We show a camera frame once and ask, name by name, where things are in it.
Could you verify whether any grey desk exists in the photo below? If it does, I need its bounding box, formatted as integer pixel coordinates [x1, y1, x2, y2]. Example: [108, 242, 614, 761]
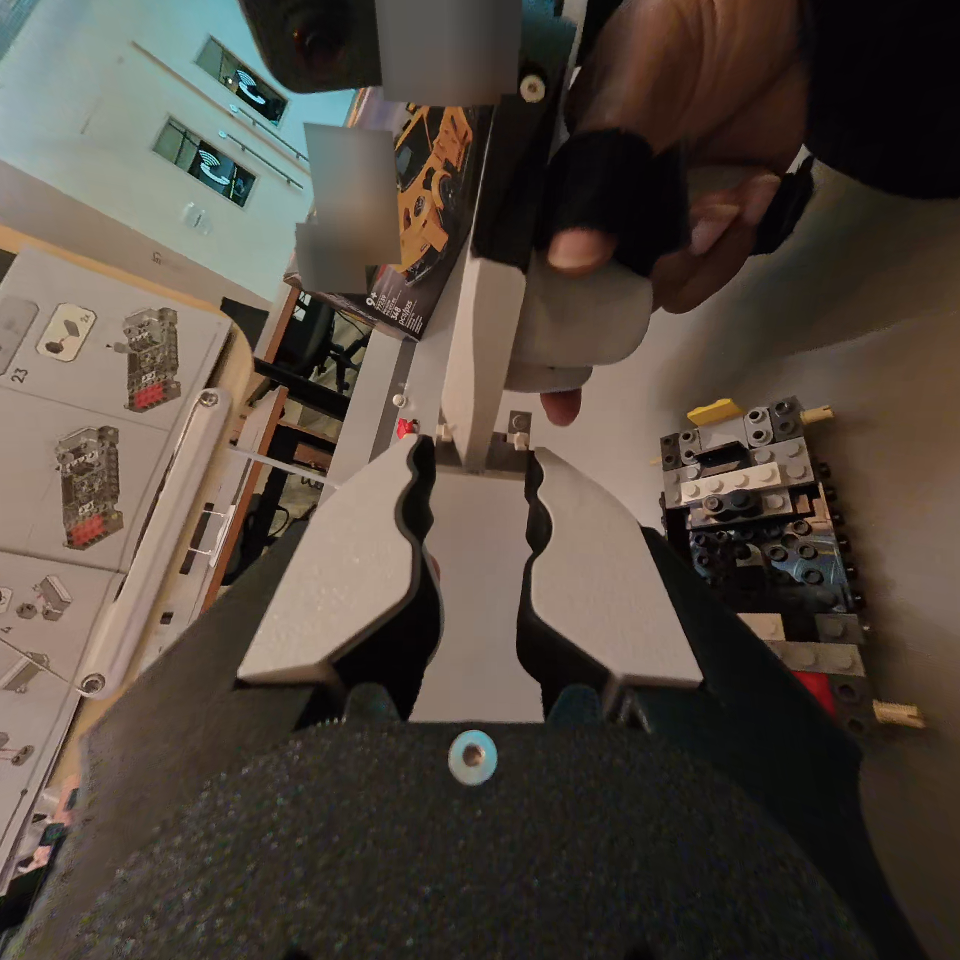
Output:
[330, 161, 960, 960]

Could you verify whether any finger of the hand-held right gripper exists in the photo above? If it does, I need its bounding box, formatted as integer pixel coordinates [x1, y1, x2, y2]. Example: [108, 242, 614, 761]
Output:
[441, 255, 528, 475]

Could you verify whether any white toy brick plate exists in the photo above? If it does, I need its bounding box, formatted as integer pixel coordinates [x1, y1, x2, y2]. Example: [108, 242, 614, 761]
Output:
[435, 408, 535, 481]

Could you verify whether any black office chair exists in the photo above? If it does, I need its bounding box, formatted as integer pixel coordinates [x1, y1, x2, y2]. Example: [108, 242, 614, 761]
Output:
[296, 300, 370, 395]

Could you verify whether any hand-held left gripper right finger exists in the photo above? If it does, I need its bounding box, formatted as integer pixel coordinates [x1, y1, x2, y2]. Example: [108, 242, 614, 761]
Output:
[516, 448, 706, 723]

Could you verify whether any person's right hand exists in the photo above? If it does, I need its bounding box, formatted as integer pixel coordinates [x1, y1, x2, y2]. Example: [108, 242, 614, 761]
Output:
[540, 0, 815, 429]

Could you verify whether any toy brick car chassis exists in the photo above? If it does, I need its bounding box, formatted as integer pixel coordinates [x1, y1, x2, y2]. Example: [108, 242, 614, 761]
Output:
[658, 396, 927, 735]

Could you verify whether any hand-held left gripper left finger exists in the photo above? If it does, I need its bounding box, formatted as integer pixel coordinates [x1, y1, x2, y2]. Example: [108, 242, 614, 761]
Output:
[236, 435, 445, 721]

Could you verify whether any black toy car box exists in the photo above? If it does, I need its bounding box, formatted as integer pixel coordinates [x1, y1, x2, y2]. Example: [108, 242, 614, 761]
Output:
[283, 103, 496, 344]

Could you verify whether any instruction booklet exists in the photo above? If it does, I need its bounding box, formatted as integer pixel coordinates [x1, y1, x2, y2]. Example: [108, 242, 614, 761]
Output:
[0, 246, 234, 897]

